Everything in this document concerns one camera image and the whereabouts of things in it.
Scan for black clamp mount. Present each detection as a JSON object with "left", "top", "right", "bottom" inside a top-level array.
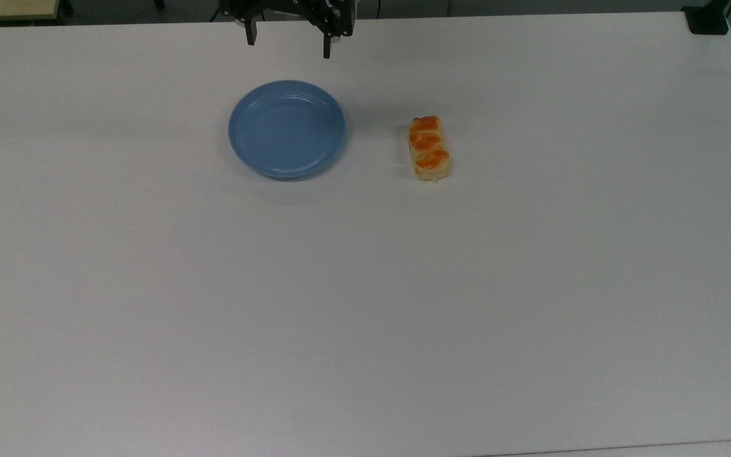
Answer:
[{"left": 682, "top": 0, "right": 731, "bottom": 36}]

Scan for blue round plate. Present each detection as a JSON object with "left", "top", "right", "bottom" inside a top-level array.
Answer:
[{"left": 228, "top": 79, "right": 346, "bottom": 180}]

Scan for beige wooden table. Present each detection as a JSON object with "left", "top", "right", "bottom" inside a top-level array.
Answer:
[{"left": 0, "top": 0, "right": 65, "bottom": 26}]

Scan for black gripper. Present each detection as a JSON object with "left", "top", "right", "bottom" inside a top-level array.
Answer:
[{"left": 218, "top": 0, "right": 357, "bottom": 60}]

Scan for orange glazed bread loaf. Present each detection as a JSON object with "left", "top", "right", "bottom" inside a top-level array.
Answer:
[{"left": 407, "top": 115, "right": 453, "bottom": 183}]

